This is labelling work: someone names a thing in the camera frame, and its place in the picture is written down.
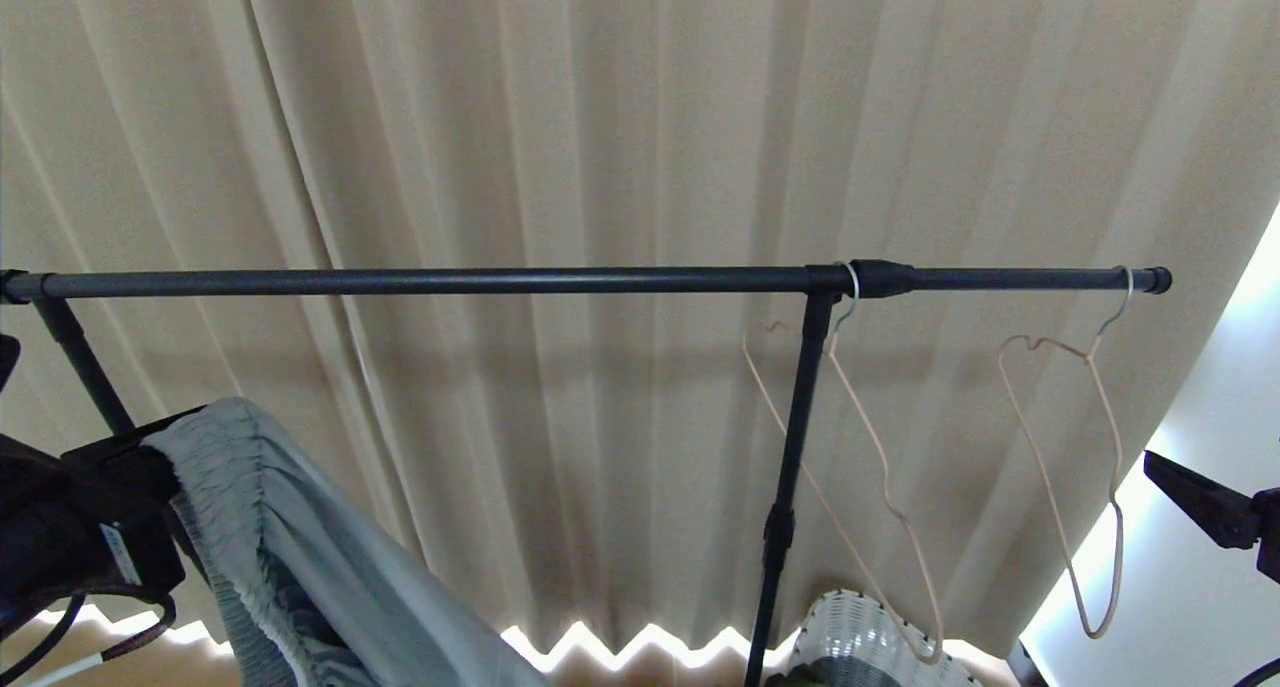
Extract white laundry basket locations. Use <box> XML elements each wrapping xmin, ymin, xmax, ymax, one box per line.
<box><xmin>790</xmin><ymin>589</ymin><xmax>986</xmax><ymax>687</ymax></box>

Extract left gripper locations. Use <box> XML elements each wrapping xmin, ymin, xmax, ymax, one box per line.
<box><xmin>0</xmin><ymin>407</ymin><xmax>206</xmax><ymax>623</ymax></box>

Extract pink clothes hanger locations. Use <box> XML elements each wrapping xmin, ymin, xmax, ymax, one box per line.
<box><xmin>998</xmin><ymin>265</ymin><xmax>1137</xmax><ymax>640</ymax></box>
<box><xmin>742</xmin><ymin>292</ymin><xmax>946</xmax><ymax>666</ymax></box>

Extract pale grey shorts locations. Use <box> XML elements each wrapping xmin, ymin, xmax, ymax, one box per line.
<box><xmin>140</xmin><ymin>397</ymin><xmax>551</xmax><ymax>687</ymax></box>

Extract beige curtain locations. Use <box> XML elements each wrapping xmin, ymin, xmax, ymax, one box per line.
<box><xmin>0</xmin><ymin>0</ymin><xmax>1280</xmax><ymax>668</ymax></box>

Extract black clothes rack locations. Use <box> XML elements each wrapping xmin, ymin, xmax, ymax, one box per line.
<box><xmin>0</xmin><ymin>260</ymin><xmax>1173</xmax><ymax>687</ymax></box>

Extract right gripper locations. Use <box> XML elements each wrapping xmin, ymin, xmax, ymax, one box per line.
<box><xmin>1255</xmin><ymin>485</ymin><xmax>1280</xmax><ymax>583</ymax></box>

